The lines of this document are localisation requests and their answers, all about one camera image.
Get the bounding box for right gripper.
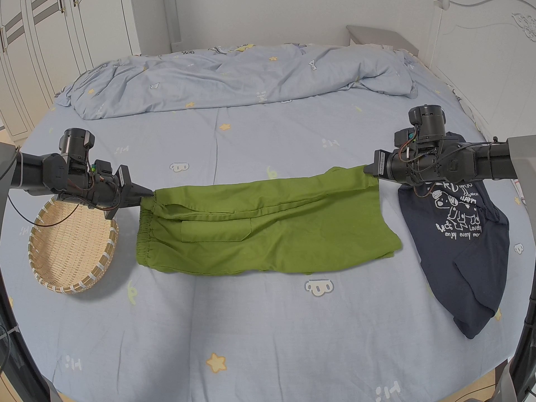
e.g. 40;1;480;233
374;149;422;183

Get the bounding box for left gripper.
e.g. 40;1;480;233
89;164;140;221

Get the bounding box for green shorts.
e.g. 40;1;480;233
137;164;404;276

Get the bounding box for round woven basket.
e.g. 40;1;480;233
28;195;119;295

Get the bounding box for bed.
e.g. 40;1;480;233
0;0;536;402

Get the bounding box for dark blue printed T-shirt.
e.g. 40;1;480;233
396;131;511;339

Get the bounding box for pale blue quilt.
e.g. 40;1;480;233
54;42;420;121

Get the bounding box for white wardrobe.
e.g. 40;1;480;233
0;0;141;138

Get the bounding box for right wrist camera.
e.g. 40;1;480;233
393;128;418;152

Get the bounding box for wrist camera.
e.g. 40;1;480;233
94;159;114;183
393;128;418;152

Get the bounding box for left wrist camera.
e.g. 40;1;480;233
94;159;114;183

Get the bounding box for black cable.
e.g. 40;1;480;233
7;191;84;228

